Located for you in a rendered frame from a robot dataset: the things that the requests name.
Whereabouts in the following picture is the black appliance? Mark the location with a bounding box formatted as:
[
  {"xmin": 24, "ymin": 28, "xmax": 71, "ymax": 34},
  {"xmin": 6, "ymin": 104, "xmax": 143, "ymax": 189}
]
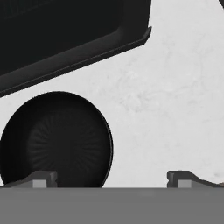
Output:
[{"xmin": 0, "ymin": 0, "xmax": 153, "ymax": 98}]

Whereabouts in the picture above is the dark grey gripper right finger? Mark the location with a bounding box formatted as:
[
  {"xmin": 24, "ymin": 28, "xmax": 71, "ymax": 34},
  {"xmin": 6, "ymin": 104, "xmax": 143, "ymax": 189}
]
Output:
[{"xmin": 166, "ymin": 170, "xmax": 224, "ymax": 189}]

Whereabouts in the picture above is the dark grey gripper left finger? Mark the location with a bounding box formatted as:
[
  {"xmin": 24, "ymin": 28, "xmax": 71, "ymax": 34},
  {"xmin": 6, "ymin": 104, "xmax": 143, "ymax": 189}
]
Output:
[{"xmin": 2, "ymin": 170, "xmax": 59, "ymax": 189}]

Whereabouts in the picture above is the black bowl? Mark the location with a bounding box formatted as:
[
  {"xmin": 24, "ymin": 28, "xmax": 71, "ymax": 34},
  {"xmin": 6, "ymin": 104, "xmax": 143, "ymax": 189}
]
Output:
[{"xmin": 0, "ymin": 90, "xmax": 115, "ymax": 189}]

